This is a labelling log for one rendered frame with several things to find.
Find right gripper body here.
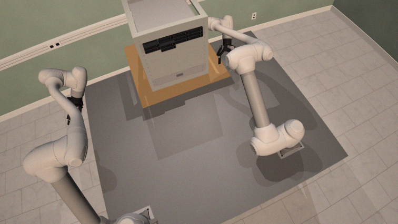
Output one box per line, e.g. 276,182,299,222
223,38,232,52

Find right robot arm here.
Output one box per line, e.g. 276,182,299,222
208,15,305,156

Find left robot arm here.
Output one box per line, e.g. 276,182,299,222
23,66,157,224

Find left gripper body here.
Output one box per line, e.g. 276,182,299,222
71,96,83,106

